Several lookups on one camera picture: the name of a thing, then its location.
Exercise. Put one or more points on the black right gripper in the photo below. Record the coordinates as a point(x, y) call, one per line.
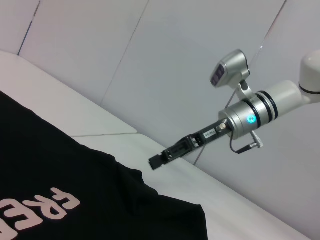
point(215, 131)

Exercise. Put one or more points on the black shirt with FREE print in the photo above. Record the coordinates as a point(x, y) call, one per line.
point(62, 175)

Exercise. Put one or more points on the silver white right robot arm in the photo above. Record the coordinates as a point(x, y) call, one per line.
point(275, 100)

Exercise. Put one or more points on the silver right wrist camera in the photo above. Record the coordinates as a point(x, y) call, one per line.
point(230, 67)

